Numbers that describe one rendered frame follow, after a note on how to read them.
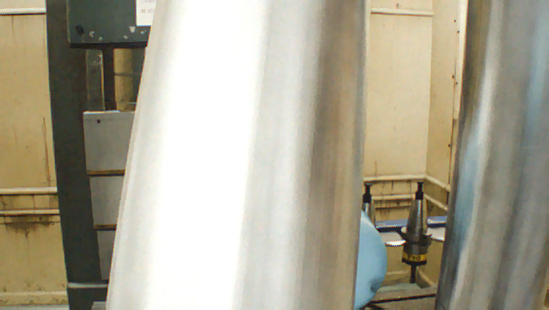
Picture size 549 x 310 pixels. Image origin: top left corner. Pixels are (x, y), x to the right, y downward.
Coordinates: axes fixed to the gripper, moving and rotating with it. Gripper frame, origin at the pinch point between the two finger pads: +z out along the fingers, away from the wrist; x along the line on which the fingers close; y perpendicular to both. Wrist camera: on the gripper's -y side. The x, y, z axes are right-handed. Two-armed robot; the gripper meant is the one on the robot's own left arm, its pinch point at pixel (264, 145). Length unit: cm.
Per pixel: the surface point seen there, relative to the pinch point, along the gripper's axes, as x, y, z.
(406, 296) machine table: 49, 55, 55
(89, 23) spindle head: -25.1, -17.2, 15.4
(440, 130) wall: 84, 16, 108
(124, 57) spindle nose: -21.7, -11.7, 29.9
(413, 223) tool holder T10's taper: 32.6, 20.3, 21.7
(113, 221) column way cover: -34, 36, 79
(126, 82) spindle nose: -21.3, -7.1, 29.5
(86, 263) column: -44, 51, 83
